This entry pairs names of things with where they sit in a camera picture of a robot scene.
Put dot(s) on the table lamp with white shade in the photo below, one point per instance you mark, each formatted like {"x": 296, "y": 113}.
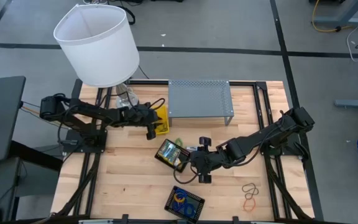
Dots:
{"x": 98, "y": 46}

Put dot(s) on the dark rubber band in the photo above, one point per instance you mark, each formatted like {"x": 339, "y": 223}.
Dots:
{"x": 244, "y": 188}

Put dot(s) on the yellow plastic slotted basket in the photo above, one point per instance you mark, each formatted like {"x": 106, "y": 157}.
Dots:
{"x": 165, "y": 131}

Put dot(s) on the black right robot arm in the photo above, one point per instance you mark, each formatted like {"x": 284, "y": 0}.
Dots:
{"x": 259, "y": 137}

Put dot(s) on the orange rubber band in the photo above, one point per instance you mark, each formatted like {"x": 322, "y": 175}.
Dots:
{"x": 245, "y": 205}

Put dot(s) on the grey perforated metal shelf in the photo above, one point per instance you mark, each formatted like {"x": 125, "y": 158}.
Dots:
{"x": 197, "y": 99}

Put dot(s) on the yellow packet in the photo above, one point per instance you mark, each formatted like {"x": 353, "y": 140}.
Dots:
{"x": 178, "y": 161}

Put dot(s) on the grey desk base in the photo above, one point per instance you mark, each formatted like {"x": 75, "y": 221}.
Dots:
{"x": 328, "y": 21}

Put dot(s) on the grey desk foot bar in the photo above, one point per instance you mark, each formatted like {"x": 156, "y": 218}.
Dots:
{"x": 353, "y": 103}

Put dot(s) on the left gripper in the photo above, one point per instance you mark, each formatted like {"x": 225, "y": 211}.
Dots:
{"x": 141, "y": 115}

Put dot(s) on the black plastic slotted basket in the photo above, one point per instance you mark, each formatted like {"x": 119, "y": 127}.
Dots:
{"x": 160, "y": 157}
{"x": 169, "y": 207}

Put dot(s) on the black side desk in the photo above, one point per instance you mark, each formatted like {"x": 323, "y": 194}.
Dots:
{"x": 2, "y": 109}

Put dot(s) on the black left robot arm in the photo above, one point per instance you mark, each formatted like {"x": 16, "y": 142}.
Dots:
{"x": 82, "y": 110}

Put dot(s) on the black aluminium table frame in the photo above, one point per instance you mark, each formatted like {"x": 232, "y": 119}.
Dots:
{"x": 151, "y": 82}

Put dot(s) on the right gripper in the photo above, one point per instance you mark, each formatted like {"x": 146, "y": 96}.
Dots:
{"x": 205, "y": 160}

